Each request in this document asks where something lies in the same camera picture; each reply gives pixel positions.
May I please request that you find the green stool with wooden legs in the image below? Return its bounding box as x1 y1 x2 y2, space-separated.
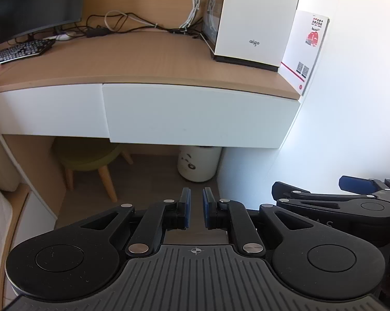
54 137 134 203

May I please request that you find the narrow white desk drawer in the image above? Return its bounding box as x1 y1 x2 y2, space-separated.
0 83 110 138

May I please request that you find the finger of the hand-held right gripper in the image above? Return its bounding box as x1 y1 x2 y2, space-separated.
272 182 354 216
339 175 390 193

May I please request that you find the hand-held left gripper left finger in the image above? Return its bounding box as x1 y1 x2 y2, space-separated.
80 187 192 258

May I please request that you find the black power adapter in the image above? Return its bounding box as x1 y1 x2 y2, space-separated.
86 27 110 38

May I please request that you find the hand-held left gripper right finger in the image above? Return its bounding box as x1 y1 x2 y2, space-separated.
202 187 313 258

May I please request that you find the white computer case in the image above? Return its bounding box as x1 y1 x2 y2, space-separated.
201 0 304 72

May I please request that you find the white round bin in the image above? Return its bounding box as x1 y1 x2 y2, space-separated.
177 145 223 183

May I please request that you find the wide white desk drawer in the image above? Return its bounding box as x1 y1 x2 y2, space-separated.
102 83 301 150

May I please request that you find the white leaflet with red print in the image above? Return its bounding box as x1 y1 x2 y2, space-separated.
280 10 330 96

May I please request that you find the black computer monitor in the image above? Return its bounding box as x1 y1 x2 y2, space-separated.
0 0 86 51

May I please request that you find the black cable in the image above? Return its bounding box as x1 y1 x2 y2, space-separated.
84 12 203 39

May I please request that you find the white hanging cable bundle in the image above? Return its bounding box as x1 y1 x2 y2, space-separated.
177 0 202 30

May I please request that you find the black keyboard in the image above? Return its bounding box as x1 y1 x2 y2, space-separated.
0 38 56 68

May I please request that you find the white coiled cable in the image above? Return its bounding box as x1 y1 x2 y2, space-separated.
104 10 158 32

